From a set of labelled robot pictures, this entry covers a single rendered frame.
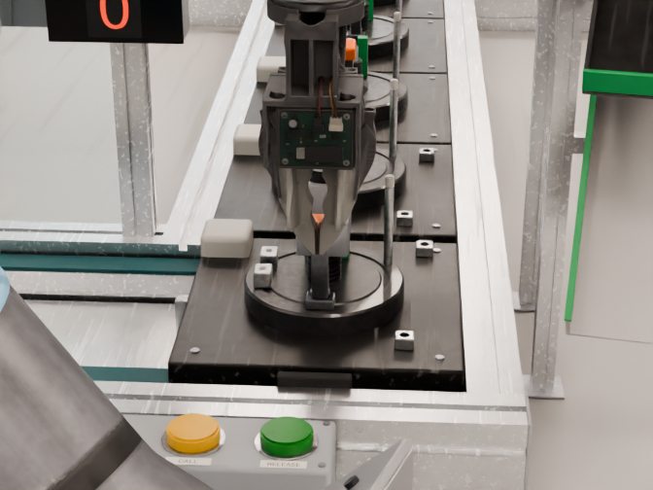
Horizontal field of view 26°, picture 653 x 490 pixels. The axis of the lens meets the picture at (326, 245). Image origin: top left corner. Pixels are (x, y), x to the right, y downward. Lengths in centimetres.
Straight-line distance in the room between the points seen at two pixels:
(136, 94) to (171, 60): 89
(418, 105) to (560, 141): 50
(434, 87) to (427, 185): 31
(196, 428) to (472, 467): 22
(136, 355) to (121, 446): 59
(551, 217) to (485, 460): 25
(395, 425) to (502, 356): 14
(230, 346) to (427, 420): 18
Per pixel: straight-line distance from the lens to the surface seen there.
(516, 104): 204
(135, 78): 133
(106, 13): 127
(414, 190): 146
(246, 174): 150
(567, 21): 119
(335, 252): 119
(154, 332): 131
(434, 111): 168
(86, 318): 134
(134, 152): 136
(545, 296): 128
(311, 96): 101
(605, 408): 132
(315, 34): 100
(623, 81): 109
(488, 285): 131
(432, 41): 195
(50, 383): 68
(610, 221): 119
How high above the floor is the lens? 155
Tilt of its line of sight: 26 degrees down
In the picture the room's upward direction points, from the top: straight up
